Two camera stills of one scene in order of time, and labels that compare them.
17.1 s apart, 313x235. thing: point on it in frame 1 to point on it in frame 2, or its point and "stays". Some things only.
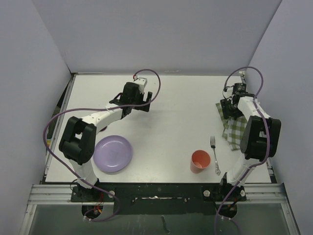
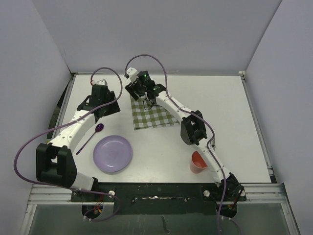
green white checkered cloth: [233, 129] to [146, 115]
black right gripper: [227, 113] to [132, 87]
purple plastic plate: [113, 153] stays
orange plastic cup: [200, 160] stays
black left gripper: [141, 96] to [113, 108]
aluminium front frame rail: [61, 194] stays
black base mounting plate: [161, 199] stays
